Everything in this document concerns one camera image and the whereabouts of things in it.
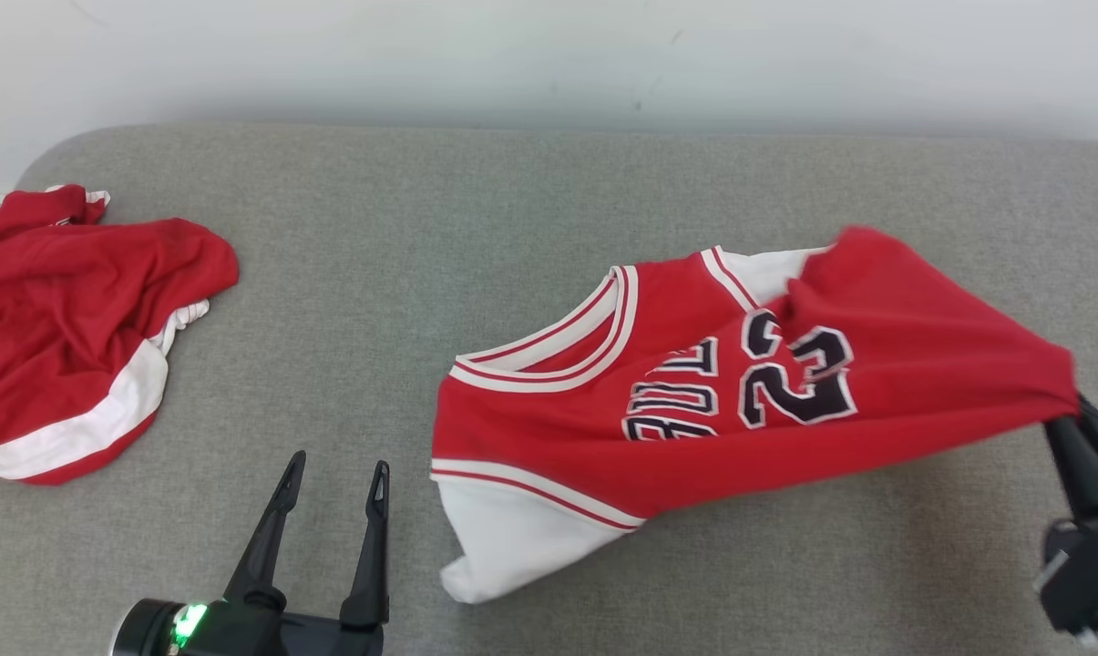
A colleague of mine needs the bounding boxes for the red basketball jersey white sleeves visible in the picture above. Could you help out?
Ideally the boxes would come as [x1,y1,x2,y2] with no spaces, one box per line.
[430,226,1083,605]

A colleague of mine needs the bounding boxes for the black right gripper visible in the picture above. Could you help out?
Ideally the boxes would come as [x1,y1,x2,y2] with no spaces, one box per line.
[1036,394,1098,641]

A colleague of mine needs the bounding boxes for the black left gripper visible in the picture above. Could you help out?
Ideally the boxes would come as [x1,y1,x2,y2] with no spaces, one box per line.
[204,451,392,656]

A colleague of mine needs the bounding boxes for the red shorts white stripe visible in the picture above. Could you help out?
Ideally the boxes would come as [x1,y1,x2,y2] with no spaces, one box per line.
[0,185,240,486]

